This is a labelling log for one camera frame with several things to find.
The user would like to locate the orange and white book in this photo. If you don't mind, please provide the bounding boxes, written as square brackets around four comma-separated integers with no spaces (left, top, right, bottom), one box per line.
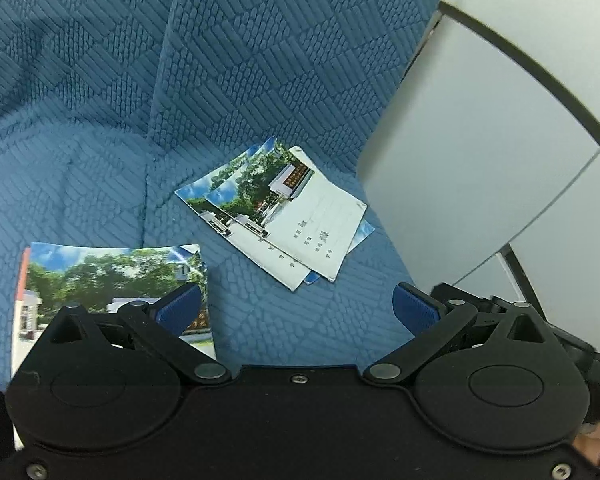
[11,247,32,311]

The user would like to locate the person's right hand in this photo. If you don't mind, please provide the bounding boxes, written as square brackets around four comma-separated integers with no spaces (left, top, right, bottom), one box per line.
[572,421,600,470]

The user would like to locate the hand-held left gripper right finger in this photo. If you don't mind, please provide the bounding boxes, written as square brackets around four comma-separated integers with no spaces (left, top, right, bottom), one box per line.
[362,282,563,386]

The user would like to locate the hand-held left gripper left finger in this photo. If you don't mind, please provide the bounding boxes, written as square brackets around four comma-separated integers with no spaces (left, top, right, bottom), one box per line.
[42,282,232,387]

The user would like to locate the blue textured sofa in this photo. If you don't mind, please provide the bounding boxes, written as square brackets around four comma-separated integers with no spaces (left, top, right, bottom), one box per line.
[0,0,458,391]

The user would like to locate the white cabinet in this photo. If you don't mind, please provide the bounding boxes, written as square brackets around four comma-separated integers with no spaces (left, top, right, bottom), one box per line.
[355,0,600,356]

